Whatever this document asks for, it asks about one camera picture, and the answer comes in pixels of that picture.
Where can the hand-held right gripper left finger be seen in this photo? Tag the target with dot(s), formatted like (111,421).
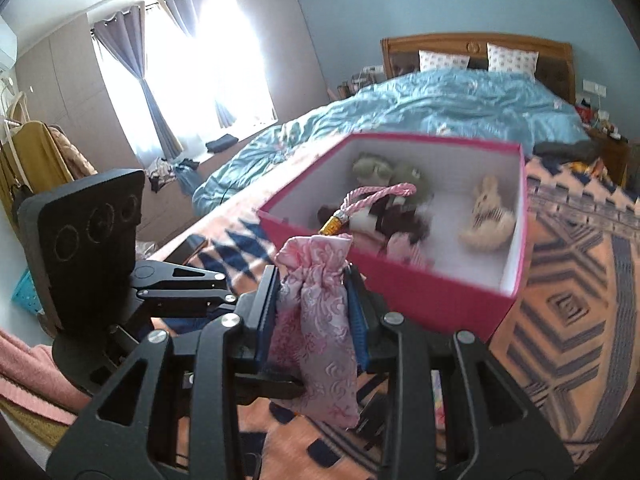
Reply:
(267,310)

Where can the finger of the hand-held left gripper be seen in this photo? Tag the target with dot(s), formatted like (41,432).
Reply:
(190,300)
(175,272)

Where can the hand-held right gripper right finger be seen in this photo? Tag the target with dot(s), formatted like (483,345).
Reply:
(356,320)

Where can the pink cardboard box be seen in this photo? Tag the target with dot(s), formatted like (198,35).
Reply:
(450,310)

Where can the green plush toy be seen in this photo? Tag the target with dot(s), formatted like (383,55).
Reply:
(375,170)

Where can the beige plush rabbit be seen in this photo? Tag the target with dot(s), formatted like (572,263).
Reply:
(487,220)

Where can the person's left forearm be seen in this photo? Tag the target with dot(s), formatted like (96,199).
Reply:
(30,375)

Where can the teal plastic basket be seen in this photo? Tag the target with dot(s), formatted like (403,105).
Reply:
(27,292)

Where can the tan quilted jacket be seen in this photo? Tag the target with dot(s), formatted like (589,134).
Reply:
(75,155)

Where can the mustard yellow coat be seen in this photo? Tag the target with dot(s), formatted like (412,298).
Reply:
(35,160)

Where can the clothes heap on floor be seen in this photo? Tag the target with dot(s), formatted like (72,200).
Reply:
(165,172)

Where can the black folded cloth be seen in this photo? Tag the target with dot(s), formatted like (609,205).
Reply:
(222,143)

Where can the purple curtain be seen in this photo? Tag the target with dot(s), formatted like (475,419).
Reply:
(135,75)
(185,15)

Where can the white air conditioner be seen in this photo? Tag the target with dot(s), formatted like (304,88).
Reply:
(7,45)

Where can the orange navy patterned blanket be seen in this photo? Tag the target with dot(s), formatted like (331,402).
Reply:
(575,285)

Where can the blue floral duvet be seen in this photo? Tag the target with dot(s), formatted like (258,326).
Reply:
(450,105)

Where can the clear cosmetics organizer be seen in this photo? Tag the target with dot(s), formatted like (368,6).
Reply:
(357,85)

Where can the dark grey clothes pile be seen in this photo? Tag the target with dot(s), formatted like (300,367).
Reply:
(565,150)

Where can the white patterned pillow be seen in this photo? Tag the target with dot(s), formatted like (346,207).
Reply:
(442,61)
(512,60)

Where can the orange patterned cloth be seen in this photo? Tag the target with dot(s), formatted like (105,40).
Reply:
(582,166)

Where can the wooden nightstand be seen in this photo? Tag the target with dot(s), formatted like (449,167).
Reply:
(612,155)

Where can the wooden headboard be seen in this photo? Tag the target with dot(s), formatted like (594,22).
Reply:
(555,65)

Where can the white wall switch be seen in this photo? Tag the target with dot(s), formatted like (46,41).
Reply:
(374,68)

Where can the white wall socket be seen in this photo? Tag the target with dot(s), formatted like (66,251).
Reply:
(594,87)

